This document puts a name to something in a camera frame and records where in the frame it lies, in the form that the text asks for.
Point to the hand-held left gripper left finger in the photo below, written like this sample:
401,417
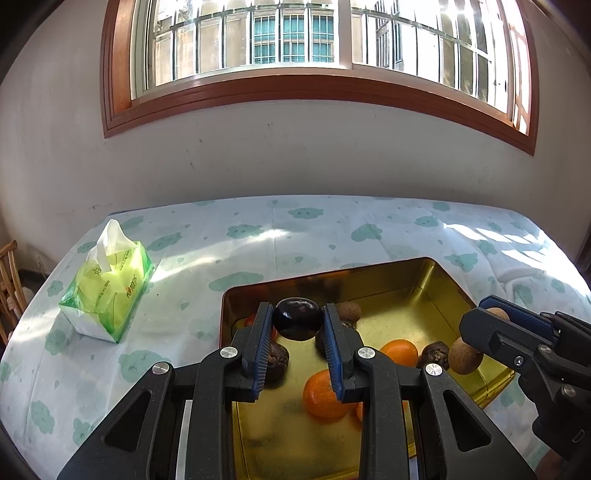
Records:
261,350

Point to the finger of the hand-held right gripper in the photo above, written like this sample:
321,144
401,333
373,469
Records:
498,337
517,314

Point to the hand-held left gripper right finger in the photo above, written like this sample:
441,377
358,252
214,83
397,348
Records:
332,350

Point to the dark wrinkled round fruit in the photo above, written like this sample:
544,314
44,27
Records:
434,354
278,360
319,345

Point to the red tomato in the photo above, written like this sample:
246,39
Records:
249,321

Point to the brown round fruit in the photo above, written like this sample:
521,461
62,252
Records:
466,357
349,310

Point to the orange mandarin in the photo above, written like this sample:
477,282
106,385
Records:
400,351
318,394

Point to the dark purple plum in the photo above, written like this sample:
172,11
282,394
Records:
298,318

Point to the dark red rectangular tin box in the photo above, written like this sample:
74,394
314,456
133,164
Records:
406,304

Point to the green tissue pack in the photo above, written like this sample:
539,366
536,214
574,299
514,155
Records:
111,290

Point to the wooden chair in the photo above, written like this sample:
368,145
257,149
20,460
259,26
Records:
9,286

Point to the brown framed barred window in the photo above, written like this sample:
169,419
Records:
295,41

